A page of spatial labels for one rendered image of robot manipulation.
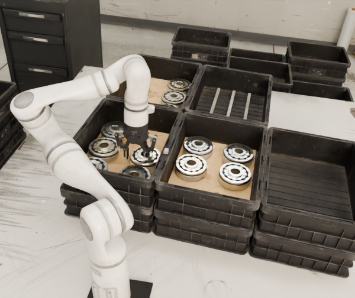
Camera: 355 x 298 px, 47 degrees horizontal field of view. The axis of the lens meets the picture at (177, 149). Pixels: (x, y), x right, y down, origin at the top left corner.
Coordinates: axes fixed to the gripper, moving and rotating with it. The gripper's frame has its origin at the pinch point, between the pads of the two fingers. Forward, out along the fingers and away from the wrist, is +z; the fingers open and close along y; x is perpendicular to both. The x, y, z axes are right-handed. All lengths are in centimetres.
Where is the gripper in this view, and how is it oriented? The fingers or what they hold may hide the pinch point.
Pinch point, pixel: (135, 155)
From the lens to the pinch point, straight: 134.9
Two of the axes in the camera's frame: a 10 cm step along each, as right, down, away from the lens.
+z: -0.6, 7.9, 6.1
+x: 1.5, -6.0, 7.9
